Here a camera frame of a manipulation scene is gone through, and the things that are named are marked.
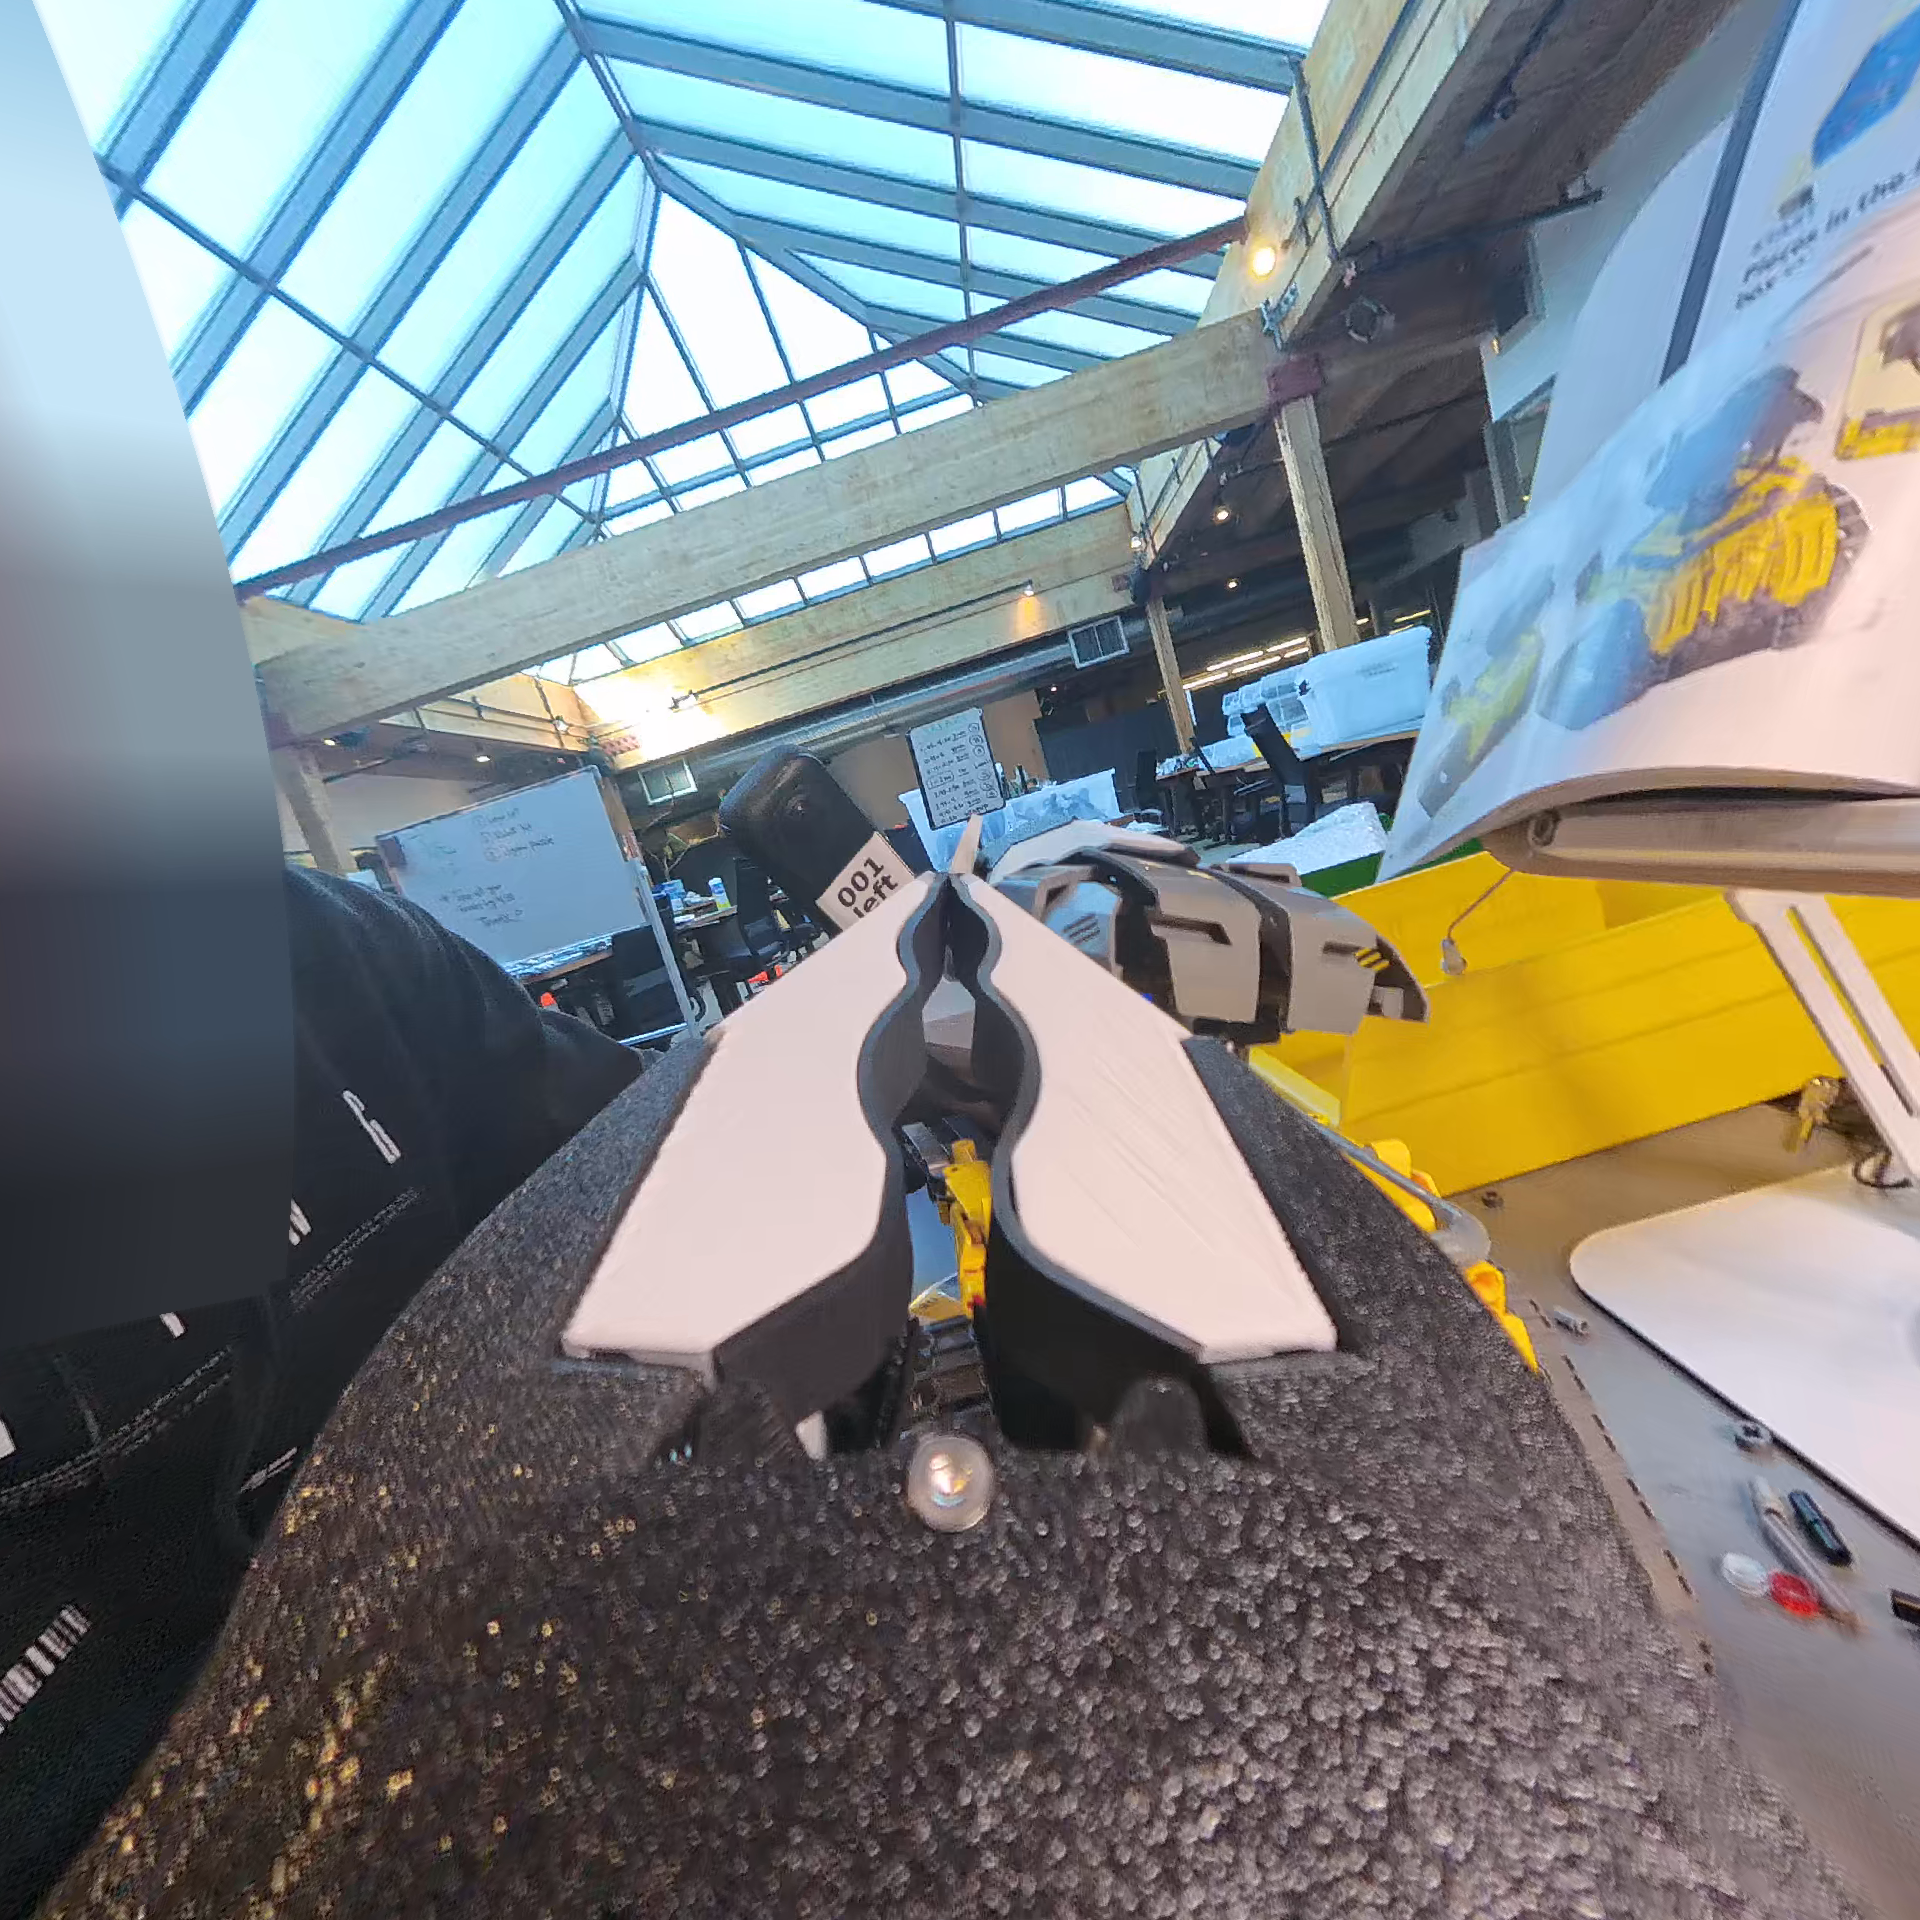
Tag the small white sign board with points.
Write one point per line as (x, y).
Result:
(956, 768)

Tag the black office chair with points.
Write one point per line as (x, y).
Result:
(645, 974)
(1286, 773)

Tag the grey desk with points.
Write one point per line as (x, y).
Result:
(1785, 1740)

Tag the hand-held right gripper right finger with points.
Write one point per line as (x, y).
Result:
(1155, 1171)

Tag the thin grey axle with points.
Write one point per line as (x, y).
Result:
(1792, 1545)

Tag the clear round brick piece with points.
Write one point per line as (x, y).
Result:
(1742, 1574)

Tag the printed task sheet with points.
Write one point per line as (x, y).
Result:
(1798, 166)

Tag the open building instruction booklet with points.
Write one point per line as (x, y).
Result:
(1681, 599)

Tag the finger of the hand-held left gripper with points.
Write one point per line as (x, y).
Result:
(965, 854)
(1050, 854)

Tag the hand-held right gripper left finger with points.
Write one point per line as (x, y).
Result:
(750, 1155)

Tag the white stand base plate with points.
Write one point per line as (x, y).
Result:
(1785, 1320)

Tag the small set of keys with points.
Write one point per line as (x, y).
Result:
(1812, 1115)

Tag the red round brick piece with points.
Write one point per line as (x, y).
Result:
(1795, 1593)

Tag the metal booklet stand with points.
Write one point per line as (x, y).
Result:
(1724, 832)

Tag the stack of white storage bins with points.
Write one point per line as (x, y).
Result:
(1334, 692)

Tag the large yellow plastic bin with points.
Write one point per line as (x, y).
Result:
(1589, 1021)

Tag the white bubble wrap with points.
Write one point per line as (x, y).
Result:
(1320, 832)

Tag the wall air vent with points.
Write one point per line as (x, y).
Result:
(1098, 643)

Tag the green plastic bin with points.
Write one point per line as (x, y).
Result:
(1425, 859)

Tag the black brick pin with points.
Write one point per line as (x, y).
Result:
(1817, 1527)

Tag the large rolling whiteboard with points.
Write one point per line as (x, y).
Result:
(509, 862)

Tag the person in black sweatshirt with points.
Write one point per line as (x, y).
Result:
(136, 1500)

